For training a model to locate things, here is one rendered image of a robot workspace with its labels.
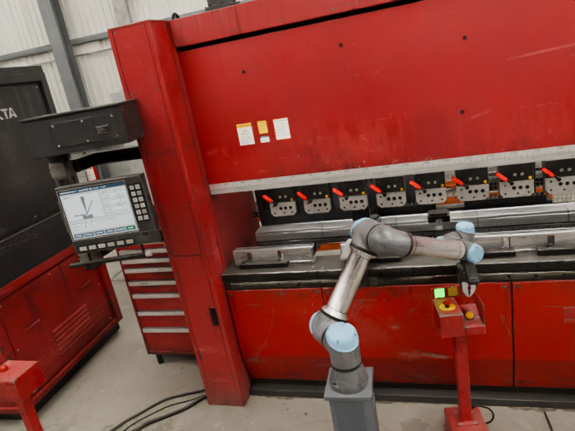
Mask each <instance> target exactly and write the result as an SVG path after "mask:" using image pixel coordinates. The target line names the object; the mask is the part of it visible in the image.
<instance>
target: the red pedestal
mask: <svg viewBox="0 0 575 431"><path fill-rule="evenodd" d="M44 382H45V377H44V374H43V371H42V369H41V367H40V365H39V361H14V360H8V361H7V362H6V363H4V364H3V365H1V366H0V401H9V402H15V403H16V406H17V408H18V410H19V412H20V414H21V418H22V420H23V422H24V424H25V426H26V429H27V431H44V430H43V428H42V425H41V423H40V420H39V418H38V415H37V413H36V410H35V409H34V406H33V402H32V400H31V399H30V396H29V395H31V394H32V393H33V392H34V391H35V390H36V389H37V388H38V387H40V386H41V385H42V384H43V383H44Z"/></svg>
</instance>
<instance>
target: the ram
mask: <svg viewBox="0 0 575 431"><path fill-rule="evenodd" d="M178 55H179V59H180V63H181V69H182V73H183V77H184V80H185V85H186V89H187V95H188V99H189V103H190V106H191V111H192V114H193V120H194V125H195V128H196V132H197V136H198V140H199V146H200V150H201V154H202V157H203V162H204V166H205V172H206V176H207V180H208V183H209V185H213V184H221V183H229V182H236V181H244V180H260V179H268V178H275V177H283V176H291V175H300V174H315V173H322V172H330V171H338V170H346V169H355V168H369V167H377V166H385V165H393V164H401V163H409V162H424V161H432V160H440V159H448V158H455V157H464V156H479V155H487V154H495V153H502V152H510V151H526V150H534V149H542V148H549V147H557V146H565V145H575V0H424V1H420V2H415V3H409V4H404V5H400V6H396V7H392V8H387V9H380V10H376V11H371V12H367V13H363V14H359V15H352V16H348V17H343V18H339V19H335V20H331V21H323V22H319V23H315V24H310V25H306V26H302V27H295V28H291V29H287V30H282V31H278V32H271V33H266V34H262V35H258V36H254V37H250V38H243V39H238V40H234V41H229V42H226V43H221V44H214V45H210V46H205V47H201V48H197V49H193V50H185V51H182V52H178ZM285 117H287V118H288V124H289V129H290V134H291V138H290V139H281V140H276V135H275V129H274V125H273V119H279V118H285ZM257 121H266V124H267V129H268V133H262V134H259V130H258V123H257ZM245 123H251V125H252V134H253V138H254V143H255V144H251V145H240V140H239V135H238V131H237V126H236V125H239V124H245ZM267 135H269V138H270V142H263V143H261V139H260V137H261V136H267ZM567 158H575V151H573V152H565V153H557V154H548V155H540V156H525V157H516V158H508V159H500V160H492V161H483V162H468V163H460V164H451V165H443V166H435V167H427V168H411V169H402V170H395V171H386V172H378V173H369V174H354V175H346V176H337V177H329V178H321V179H313V180H297V181H289V182H281V183H272V184H264V185H255V186H240V187H232V188H223V189H216V190H210V194H211V195H214V194H222V193H231V192H247V191H256V190H264V189H272V188H281V187H290V186H306V185H314V184H323V183H331V182H340V181H349V180H364V179H373V178H382V177H390V176H399V175H408V174H423V173H432V172H441V171H449V170H458V169H466V168H482V167H491V166H500V165H508V164H516V163H525V162H541V161H550V160H558V159H567Z"/></svg>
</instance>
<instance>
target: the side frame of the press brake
mask: <svg viewBox="0 0 575 431"><path fill-rule="evenodd" d="M107 33H108V36H109V39H110V45H111V48H112V51H113V55H114V58H115V61H116V66H117V70H118V74H119V76H120V80H121V83H122V89H123V92H124V95H125V98H126V100H131V99H136V101H135V102H136V105H137V109H138V112H139V118H140V121H141V125H142V128H143V131H144V135H145V136H143V137H141V138H139V139H137V142H138V146H139V151H140V155H141V158H142V161H143V164H144V168H145V173H146V177H147V179H148V183H149V187H150V189H151V195H152V198H153V202H154V205H155V208H156V212H157V217H158V220H159V224H160V227H161V230H162V234H163V239H164V243H165V245H166V249H167V252H168V255H169V261H170V264H171V268H172V271H173V274H174V277H175V283H176V286H177V290H178V293H179V296H180V299H181V305H182V308H183V311H184V315H185V318H186V321H187V326H188V330H189V333H190V336H191V340H192V343H193V349H194V352H195V355H196V358H197V362H198V365H199V371H200V374H201V377H202V381H203V383H204V387H205V392H206V396H207V399H208V402H209V404H210V405H229V406H245V404H246V401H247V400H248V398H249V396H250V391H249V389H250V387H251V385H252V378H251V377H250V375H249V373H248V371H247V368H246V365H245V363H244V360H243V358H242V356H241V353H240V347H239V343H238V340H237V335H236V332H235V328H234V322H233V317H232V314H231V310H230V307H229V303H228V296H227V293H226V290H225V286H224V282H223V281H222V277H221V274H222V273H223V272H224V270H225V269H226V268H227V267H228V266H229V265H230V263H231V262H233V260H234V254H233V251H234V250H235V248H241V247H254V246H258V244H257V240H256V235H255V232H256V231H257V230H258V229H259V228H260V225H259V220H258V217H253V215H252V212H257V209H256V204H255V200H254V196H253V191H247V192H231V193H222V194H214V195H211V194H210V188H209V183H208V180H207V176H206V172H205V166H204V162H203V157H202V154H201V150H200V146H199V140H198V136H197V132H196V128H195V125H194V120H193V114H192V111H191V106H190V103H189V99H188V95H187V89H186V85H185V80H184V77H183V73H182V69H181V63H180V59H179V55H178V52H182V51H184V48H175V43H174V40H173V36H172V32H171V28H170V24H169V21H160V20H149V19H148V20H144V21H138V22H134V23H131V24H127V25H123V26H119V27H113V28H110V29H107Z"/></svg>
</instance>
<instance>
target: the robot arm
mask: <svg viewBox="0 0 575 431"><path fill-rule="evenodd" d="M455 229H456V230H454V231H452V232H450V233H446V234H444V235H441V236H439V237H437V238H429V237H422V236H414V235H411V234H410V233H408V232H402V231H400V230H397V229H394V228H392V227H390V226H388V225H385V224H383V223H381V222H379V221H376V220H374V219H370V218H361V219H359V220H357V221H356V222H355V223H354V224H353V225H352V227H351V230H350V235H351V239H352V240H351V243H350V245H349V247H350V249H351V252H350V254H349V256H348V258H347V261H346V263H345V265H344V268H343V270H342V271H341V275H340V277H339V279H338V281H337V283H336V285H335V288H334V291H333V292H332V294H331V296H330V298H329V301H328V303H327V304H326V305H324V306H322V308H321V310H319V311H318V312H317V313H315V314H314V315H313V316H312V317H311V320H310V330H311V333H312V335H313V337H314V338H315V339H316V340H317V341H318V342H319V343H320V344H321V345H322V346H323V347H324V348H325V349H326V350H327V351H328V352H329V355H330V361H331V366H332V367H331V371H330V377H329V382H330V386H331V388H332V389H333V390H334V391H335V392H337V393H340V394H345V395H351V394H355V393H360V392H362V391H363V390H365V389H366V388H367V386H368V384H369V376H368V373H367V371H366V369H365V367H364V365H363V364H362V361H361V355H360V349H359V336H358V334H357V331H356V329H355V327H354V326H353V325H351V324H349V323H347V320H348V317H347V311H348V309H349V307H350V304H351V302H352V301H353V298H354V295H355V293H356V291H357V290H358V287H359V284H360V282H361V280H362V278H363V276H364V274H365V271H366V269H367V267H368V265H369V262H370V260H371V259H373V258H375V257H376V255H377V254H379V255H384V256H391V257H409V256H410V255H414V256H423V257H440V258H450V259H459V260H460V261H459V262H458V263H456V273H457V275H458V277H459V278H458V283H459V286H460V287H461V289H462V291H463V292H464V294H465V295H466V296H467V297H470V296H471V295H472V294H473V293H474V292H475V290H476V288H477V285H478V283H479V281H480V280H479V277H478V276H479V274H478V273H477V270H476V266H475V263H478V262H480V261H481V260H482V258H483V248H482V247H481V246H480V245H477V244H475V229H474V225H473V224H472V223H471V222H469V221H461V222H458V223H457V224H456V228H455ZM467 282H468V283H467ZM468 285H470V288H469V290H470V291H469V293H468V289H467V287H468Z"/></svg>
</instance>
